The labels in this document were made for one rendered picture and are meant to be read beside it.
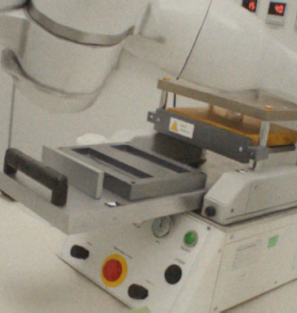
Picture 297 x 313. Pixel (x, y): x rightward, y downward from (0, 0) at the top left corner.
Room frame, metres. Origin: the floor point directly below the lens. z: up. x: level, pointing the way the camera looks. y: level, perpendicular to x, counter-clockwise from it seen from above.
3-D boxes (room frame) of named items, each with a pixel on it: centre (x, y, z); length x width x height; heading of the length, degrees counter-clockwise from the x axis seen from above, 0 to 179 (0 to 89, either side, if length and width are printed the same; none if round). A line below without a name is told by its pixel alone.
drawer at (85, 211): (0.84, 0.06, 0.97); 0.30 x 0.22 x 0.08; 134
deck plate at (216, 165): (1.08, -0.19, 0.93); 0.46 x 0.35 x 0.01; 134
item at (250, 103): (1.06, -0.20, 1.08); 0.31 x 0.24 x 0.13; 44
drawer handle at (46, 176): (0.74, 0.15, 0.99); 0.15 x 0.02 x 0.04; 44
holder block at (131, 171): (0.87, 0.02, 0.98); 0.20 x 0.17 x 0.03; 44
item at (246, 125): (1.05, -0.17, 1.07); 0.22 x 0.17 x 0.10; 44
